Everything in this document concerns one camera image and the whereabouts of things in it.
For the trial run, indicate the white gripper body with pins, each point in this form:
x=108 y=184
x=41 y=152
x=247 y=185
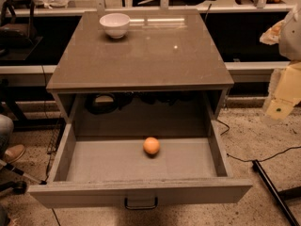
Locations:
x=292 y=37

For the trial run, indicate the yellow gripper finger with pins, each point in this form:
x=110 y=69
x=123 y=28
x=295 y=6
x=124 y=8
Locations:
x=278 y=109
x=271 y=35

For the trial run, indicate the orange fruit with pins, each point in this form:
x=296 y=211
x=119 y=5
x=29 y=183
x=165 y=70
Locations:
x=151 y=145

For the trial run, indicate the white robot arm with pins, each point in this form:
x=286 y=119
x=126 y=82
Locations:
x=289 y=46

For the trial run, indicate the grey cabinet with counter top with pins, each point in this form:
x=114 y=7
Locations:
x=165 y=78

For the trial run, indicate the open grey top drawer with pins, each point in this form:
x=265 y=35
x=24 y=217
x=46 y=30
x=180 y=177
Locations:
x=93 y=171

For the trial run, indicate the black metal stand leg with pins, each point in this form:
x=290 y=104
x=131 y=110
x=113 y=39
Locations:
x=281 y=197

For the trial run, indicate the white ceramic bowl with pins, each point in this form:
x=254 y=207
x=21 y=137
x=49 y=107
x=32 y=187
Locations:
x=115 y=25

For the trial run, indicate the dark chair at left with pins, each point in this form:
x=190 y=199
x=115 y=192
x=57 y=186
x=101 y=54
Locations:
x=17 y=41

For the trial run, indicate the brown shoe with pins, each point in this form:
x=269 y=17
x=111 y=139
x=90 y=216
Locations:
x=14 y=153

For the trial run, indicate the black chair base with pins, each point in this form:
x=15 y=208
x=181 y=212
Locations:
x=19 y=187

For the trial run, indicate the person's jeans leg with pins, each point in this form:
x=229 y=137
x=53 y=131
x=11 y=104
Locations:
x=6 y=129

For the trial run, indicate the black drawer handle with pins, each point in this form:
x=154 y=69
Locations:
x=140 y=204

